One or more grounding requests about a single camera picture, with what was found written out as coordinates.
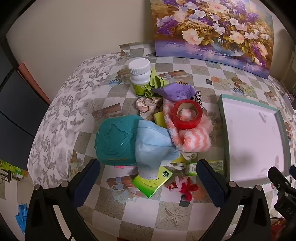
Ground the green tissue box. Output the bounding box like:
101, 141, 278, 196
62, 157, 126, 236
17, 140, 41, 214
184, 159, 224, 176

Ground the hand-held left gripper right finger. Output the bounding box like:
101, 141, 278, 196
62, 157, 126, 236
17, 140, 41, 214
196, 159, 271, 241

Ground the dark cabinet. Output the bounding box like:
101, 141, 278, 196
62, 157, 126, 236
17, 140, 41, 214
0, 39, 51, 172

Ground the white tray with teal rim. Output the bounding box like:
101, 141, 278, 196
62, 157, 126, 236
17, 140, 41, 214
218, 94, 292, 188

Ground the green tissue pack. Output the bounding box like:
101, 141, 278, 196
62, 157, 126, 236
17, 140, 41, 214
132, 166, 174, 198

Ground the yellow sponge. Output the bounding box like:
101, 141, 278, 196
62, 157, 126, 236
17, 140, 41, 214
154, 112, 167, 128

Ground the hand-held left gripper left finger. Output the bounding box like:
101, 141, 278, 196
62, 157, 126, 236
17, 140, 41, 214
25, 159, 101, 241

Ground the red tape roll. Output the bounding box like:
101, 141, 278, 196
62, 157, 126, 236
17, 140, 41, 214
171, 100, 203, 129

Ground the grey floral tablecloth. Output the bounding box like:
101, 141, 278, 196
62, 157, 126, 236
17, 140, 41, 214
27, 52, 123, 188

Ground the lime green cloth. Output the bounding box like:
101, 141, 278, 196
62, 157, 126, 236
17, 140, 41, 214
144, 68, 166, 98

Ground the leopard print scrunchie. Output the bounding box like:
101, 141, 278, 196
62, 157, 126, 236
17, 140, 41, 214
191, 90, 205, 109

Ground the floral scrunchie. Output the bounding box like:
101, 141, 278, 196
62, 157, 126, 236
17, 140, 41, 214
135, 97, 163, 121

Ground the pink striped fuzzy sock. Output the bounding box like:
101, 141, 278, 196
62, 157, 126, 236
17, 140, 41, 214
162, 98, 214, 153

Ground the flower painting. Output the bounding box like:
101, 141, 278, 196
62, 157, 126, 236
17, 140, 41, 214
150, 0, 274, 80

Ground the teal plastic box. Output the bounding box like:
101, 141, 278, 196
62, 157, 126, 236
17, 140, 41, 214
94, 115, 145, 166

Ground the white pill bottle green label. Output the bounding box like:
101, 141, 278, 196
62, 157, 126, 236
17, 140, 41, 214
128, 58, 151, 97

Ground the purple tissue packet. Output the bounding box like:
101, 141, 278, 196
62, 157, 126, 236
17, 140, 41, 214
154, 83, 197, 102

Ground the blue face mask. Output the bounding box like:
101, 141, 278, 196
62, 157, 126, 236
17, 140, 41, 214
134, 120, 182, 180

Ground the checkered printed tablecloth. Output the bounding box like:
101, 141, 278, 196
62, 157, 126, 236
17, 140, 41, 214
67, 43, 296, 239

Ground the blue crumpled plastic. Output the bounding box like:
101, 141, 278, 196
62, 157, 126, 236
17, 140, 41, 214
15, 203, 29, 234

